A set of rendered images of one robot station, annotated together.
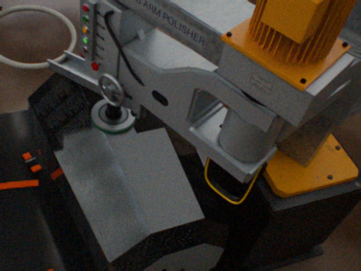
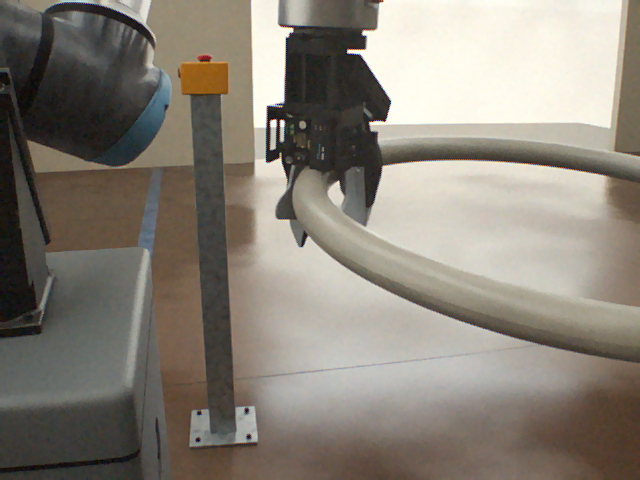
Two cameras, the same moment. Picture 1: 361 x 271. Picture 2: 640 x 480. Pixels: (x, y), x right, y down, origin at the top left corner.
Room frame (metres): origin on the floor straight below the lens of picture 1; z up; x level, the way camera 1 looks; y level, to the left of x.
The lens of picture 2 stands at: (1.32, 0.74, 1.10)
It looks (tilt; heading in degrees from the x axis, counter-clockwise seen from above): 17 degrees down; 17
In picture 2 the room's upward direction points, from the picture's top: straight up
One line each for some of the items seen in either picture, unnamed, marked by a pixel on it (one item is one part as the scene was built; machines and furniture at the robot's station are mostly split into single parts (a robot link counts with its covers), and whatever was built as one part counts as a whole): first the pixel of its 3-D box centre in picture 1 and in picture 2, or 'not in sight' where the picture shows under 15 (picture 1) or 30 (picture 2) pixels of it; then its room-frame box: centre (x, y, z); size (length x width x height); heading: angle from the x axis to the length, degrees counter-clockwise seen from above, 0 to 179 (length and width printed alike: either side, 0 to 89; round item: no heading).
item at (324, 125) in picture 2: not in sight; (322, 101); (1.88, 0.91, 1.05); 0.09 x 0.08 x 0.12; 174
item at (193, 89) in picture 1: (189, 92); not in sight; (1.25, -0.14, 1.35); 0.74 x 0.23 x 0.49; 53
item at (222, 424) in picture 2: not in sight; (213, 260); (2.83, 1.51, 0.54); 0.20 x 0.20 x 1.09; 26
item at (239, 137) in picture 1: (251, 124); not in sight; (1.11, -0.37, 1.39); 0.19 x 0.19 x 0.20
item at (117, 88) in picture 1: (117, 86); not in sight; (1.33, 0.14, 1.24); 0.15 x 0.10 x 0.15; 53
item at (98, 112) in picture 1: (113, 113); not in sight; (1.50, 0.16, 0.89); 0.21 x 0.21 x 0.01
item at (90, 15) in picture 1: (88, 28); not in sight; (1.45, 0.29, 1.41); 0.08 x 0.03 x 0.28; 53
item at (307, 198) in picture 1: (272, 190); not in sight; (1.59, -0.80, 0.37); 0.66 x 0.66 x 0.74; 26
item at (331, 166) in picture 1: (296, 148); not in sight; (1.59, -0.80, 0.76); 0.49 x 0.49 x 0.05; 26
